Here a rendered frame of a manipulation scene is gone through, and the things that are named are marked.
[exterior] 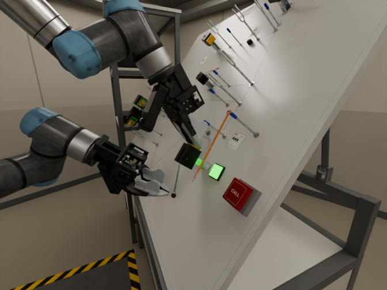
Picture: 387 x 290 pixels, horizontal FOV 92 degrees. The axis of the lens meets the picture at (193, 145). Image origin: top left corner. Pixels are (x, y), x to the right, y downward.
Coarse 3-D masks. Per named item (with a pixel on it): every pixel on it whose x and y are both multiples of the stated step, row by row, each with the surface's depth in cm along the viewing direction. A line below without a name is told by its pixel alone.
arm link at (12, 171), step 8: (0, 160) 38; (8, 160) 39; (0, 168) 36; (8, 168) 37; (16, 168) 38; (0, 176) 36; (8, 176) 37; (16, 176) 38; (24, 176) 39; (0, 184) 35; (8, 184) 37; (16, 184) 38; (24, 184) 40; (0, 192) 36; (8, 192) 37
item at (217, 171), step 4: (216, 164) 50; (212, 168) 50; (216, 168) 49; (220, 168) 47; (224, 168) 47; (212, 172) 49; (216, 172) 48; (220, 172) 47; (212, 176) 48; (216, 176) 47; (220, 176) 47
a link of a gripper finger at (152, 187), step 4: (136, 180) 45; (140, 180) 45; (152, 180) 44; (136, 184) 46; (140, 184) 46; (144, 184) 46; (148, 184) 45; (152, 184) 45; (156, 184) 45; (140, 188) 46; (144, 188) 46; (148, 188) 46; (152, 188) 46; (156, 188) 46; (148, 192) 46; (152, 192) 47; (156, 192) 47; (160, 192) 48; (164, 192) 49; (168, 192) 49; (152, 196) 47; (156, 196) 48
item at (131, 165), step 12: (96, 144) 41; (108, 144) 42; (132, 144) 46; (96, 156) 44; (108, 156) 42; (120, 156) 42; (132, 156) 44; (144, 156) 45; (120, 168) 42; (132, 168) 42; (120, 180) 44; (132, 180) 45
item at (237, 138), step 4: (236, 132) 51; (232, 136) 51; (236, 136) 50; (240, 136) 49; (244, 136) 48; (232, 140) 51; (236, 140) 49; (240, 140) 48; (228, 144) 51; (232, 144) 50; (236, 144) 49; (240, 144) 47; (232, 148) 49; (236, 148) 48
